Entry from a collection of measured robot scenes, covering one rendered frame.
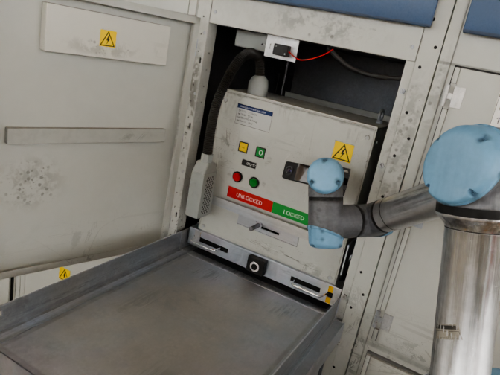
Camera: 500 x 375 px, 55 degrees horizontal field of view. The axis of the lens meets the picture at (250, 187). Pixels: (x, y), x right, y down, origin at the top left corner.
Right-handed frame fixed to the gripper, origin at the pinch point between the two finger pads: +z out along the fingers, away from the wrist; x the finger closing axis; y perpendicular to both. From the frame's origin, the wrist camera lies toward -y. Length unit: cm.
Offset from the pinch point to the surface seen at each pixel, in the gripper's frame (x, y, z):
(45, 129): -5, -68, -26
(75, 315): -47, -47, -30
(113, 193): -19, -58, -2
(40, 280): -67, -101, 41
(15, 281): -74, -118, 50
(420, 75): 28.9, 17.5, -15.4
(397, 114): 19.3, 14.9, -11.7
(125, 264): -37, -47, -8
